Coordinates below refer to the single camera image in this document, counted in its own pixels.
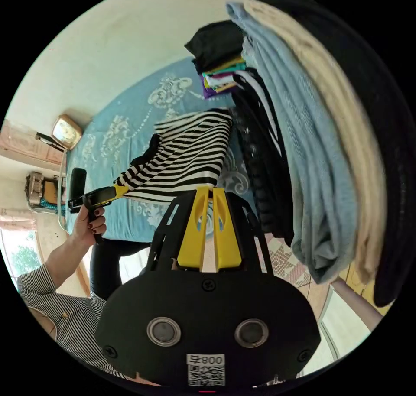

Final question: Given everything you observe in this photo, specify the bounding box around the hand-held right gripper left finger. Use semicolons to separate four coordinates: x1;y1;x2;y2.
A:
176;186;209;269

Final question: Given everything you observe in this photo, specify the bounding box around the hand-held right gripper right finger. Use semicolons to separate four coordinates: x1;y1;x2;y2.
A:
212;187;242;270

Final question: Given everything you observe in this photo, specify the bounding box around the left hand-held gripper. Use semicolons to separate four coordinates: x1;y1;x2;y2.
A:
67;184;130;246

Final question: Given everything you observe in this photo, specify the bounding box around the black and white striped vest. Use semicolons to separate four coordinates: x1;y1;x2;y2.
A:
113;108;234;205

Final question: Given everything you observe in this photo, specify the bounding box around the person's left forearm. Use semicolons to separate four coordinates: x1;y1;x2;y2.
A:
41;235;88;288

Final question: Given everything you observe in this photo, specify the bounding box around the person's left hand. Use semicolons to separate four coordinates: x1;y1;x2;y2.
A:
72;204;107;246

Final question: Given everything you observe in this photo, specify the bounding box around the bed with blue printed sheet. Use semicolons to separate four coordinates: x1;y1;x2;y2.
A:
62;56;313;288

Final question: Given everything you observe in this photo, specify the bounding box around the pink wooden cupboard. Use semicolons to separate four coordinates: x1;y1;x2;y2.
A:
0;119;65;166

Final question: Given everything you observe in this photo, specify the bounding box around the pile of clothes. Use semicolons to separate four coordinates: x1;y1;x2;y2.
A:
225;0;403;308

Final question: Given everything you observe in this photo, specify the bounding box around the window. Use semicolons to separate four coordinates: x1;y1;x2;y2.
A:
0;229;43;281

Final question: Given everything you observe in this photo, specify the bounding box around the person's body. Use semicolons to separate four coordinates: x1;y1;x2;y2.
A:
17;239;163;387

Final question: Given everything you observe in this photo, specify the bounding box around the stack of folded clothes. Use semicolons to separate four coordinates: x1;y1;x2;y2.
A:
184;20;248;101

